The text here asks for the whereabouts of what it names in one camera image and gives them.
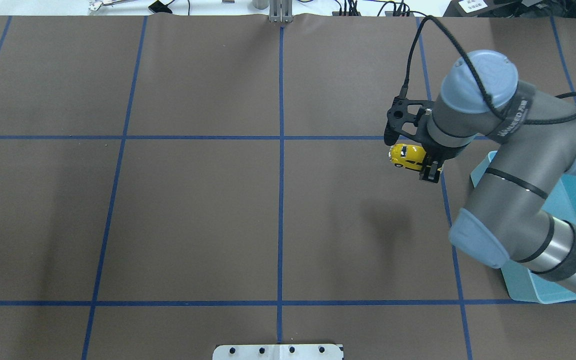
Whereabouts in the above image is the yellow beetle toy car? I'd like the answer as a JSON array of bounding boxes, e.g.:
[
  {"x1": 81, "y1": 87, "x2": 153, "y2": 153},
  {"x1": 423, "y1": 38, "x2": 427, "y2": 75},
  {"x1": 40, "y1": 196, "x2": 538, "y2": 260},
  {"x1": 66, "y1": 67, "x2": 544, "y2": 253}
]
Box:
[{"x1": 387, "y1": 143, "x2": 426, "y2": 173}]

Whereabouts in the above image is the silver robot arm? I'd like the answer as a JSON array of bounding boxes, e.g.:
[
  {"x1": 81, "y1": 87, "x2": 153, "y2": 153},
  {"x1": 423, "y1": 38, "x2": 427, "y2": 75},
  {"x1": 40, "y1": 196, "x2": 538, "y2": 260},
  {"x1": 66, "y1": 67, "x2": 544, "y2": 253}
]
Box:
[{"x1": 427, "y1": 50, "x2": 576, "y2": 293}]

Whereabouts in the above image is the light blue plastic bin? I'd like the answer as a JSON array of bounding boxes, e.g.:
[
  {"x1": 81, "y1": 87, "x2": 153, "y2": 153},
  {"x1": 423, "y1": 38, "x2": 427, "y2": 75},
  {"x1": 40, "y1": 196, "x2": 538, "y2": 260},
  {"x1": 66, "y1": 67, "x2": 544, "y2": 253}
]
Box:
[{"x1": 449, "y1": 146, "x2": 576, "y2": 293}]

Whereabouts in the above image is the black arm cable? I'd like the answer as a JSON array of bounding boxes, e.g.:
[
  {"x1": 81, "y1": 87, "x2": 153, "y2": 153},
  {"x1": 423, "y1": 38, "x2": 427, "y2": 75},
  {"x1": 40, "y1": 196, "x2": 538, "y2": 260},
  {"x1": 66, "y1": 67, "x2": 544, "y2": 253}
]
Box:
[{"x1": 400, "y1": 15, "x2": 576, "y2": 126}]

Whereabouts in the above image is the aluminium frame post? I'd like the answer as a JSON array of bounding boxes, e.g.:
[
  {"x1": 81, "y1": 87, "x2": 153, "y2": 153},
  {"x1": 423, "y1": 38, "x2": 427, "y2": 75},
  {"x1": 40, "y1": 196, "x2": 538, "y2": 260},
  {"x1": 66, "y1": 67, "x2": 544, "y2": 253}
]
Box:
[{"x1": 269, "y1": 0, "x2": 294, "y2": 24}]

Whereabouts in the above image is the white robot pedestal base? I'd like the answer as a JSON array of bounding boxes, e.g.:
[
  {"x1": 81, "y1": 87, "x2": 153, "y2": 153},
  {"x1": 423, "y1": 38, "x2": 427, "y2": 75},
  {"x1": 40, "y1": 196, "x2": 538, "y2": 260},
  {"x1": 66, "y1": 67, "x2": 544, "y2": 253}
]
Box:
[{"x1": 212, "y1": 343, "x2": 345, "y2": 360}]

